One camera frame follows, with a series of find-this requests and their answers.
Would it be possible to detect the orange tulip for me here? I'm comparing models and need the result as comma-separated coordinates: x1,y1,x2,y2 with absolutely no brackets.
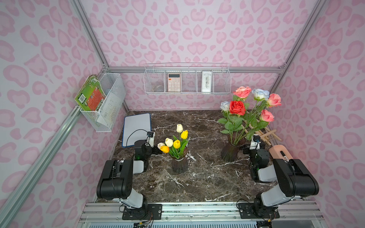
160,145,176,158

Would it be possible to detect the small yellow tulip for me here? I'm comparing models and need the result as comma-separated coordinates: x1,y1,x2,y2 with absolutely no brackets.
172,140,183,159

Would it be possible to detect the purple glass vase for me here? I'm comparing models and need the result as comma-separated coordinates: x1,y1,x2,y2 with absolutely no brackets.
171,150,188,174
221,136,246,162

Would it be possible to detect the wooden easel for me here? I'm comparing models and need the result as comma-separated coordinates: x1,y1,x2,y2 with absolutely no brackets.
241,120,282,146

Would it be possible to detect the blue framed whiteboard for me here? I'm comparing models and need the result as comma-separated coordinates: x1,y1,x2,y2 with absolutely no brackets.
121,113,151,148

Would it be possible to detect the cream white tulip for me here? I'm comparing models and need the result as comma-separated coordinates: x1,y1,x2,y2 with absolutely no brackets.
176,124,183,134
165,138,178,158

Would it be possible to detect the red rose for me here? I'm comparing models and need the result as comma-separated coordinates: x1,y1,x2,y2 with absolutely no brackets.
218,101,246,145

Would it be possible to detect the pink rose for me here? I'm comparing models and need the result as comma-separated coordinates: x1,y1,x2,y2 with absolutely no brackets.
267,94,281,107
233,86,252,99
245,109,274,141

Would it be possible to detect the white rose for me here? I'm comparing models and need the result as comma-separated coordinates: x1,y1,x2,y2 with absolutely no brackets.
252,88,270,101
220,101,230,112

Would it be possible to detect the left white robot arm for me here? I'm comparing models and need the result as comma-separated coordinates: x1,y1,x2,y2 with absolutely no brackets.
96,138,158,212

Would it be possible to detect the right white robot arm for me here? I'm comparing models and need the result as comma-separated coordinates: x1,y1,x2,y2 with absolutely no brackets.
243,143,319,214

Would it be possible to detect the pink eraser holder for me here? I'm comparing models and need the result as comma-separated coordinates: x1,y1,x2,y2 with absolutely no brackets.
269,145,293,161

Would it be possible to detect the black marker pen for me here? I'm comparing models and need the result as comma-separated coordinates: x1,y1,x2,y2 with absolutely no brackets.
280,151,289,161

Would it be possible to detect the white mesh side basket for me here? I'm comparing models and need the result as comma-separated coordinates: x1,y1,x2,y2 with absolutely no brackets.
80,73,126,132

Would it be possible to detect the pink calculator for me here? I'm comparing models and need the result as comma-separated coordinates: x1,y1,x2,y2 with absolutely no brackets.
167,73,182,93

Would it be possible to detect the green red booklet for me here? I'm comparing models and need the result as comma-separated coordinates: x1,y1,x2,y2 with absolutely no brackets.
75,75,106,111

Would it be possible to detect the white remote control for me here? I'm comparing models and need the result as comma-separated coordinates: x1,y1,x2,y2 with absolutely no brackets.
201,71,213,93

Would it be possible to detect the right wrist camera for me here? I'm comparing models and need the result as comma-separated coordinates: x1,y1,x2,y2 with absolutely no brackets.
249,135,261,150

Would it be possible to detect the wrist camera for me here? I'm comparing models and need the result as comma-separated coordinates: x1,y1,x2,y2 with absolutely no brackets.
146,131,156,148
249,135,261,150

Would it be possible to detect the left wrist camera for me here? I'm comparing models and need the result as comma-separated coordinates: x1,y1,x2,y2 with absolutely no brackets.
146,131,156,148

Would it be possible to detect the white wire wall basket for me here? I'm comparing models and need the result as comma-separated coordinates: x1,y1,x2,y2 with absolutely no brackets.
143,63,232,95

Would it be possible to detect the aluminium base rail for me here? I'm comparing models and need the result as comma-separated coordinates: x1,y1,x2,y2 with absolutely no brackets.
77,200,328,228

